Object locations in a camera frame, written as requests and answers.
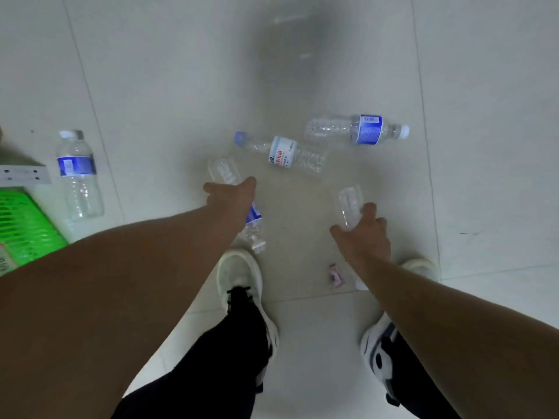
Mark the upright clear plastic bottle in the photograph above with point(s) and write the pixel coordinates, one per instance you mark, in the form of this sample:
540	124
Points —
78	178

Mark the green plastic basket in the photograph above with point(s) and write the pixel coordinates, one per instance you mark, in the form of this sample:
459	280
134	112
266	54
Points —
24	226

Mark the person's right thumb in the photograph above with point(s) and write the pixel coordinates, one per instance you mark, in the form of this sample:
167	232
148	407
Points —
339	234

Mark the person's right white shoe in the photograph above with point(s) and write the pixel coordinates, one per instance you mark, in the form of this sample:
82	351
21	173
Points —
375	344

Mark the person's right forearm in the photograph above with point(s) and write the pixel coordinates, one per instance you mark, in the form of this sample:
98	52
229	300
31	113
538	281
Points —
458	344

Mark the clear bottle with blue cap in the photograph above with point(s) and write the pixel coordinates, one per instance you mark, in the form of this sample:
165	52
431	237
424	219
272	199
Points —
284	153

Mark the person's left hand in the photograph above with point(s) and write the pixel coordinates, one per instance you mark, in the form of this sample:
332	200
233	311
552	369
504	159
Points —
231	200

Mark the person's right hand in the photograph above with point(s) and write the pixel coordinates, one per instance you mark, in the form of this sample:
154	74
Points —
369	239

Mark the person's white shoe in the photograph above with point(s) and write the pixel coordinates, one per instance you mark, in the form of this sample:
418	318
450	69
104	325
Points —
375	344
238	270

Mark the white perforated metal bracket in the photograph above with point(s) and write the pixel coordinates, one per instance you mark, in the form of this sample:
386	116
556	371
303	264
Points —
24	175

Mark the pink wrapper scrap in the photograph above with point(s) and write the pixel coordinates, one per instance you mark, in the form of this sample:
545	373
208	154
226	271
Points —
336	275

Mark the person's left thumb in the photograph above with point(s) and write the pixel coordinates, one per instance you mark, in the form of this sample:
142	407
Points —
248	184

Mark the clear plastic bottle without label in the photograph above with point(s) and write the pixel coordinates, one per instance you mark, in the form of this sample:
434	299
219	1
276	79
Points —
349	201

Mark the person's left white shoe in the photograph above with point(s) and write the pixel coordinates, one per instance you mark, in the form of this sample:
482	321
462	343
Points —
238	270

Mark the clear bottle with blue label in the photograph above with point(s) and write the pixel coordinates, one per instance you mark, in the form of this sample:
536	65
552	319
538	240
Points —
222	171

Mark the person's left black trouser leg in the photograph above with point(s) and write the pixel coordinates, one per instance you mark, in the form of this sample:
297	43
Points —
218	366

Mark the person's right black trouser leg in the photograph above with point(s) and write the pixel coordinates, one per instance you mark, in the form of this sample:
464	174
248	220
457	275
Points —
415	388

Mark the person's left forearm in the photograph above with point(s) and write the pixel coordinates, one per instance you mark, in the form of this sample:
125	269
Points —
113	301

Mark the clear bottle with white cap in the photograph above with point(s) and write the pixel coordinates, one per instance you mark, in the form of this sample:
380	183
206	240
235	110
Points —
369	129

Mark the person's black trouser leg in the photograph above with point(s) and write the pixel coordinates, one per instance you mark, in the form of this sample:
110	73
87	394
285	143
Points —
218	366
415	388

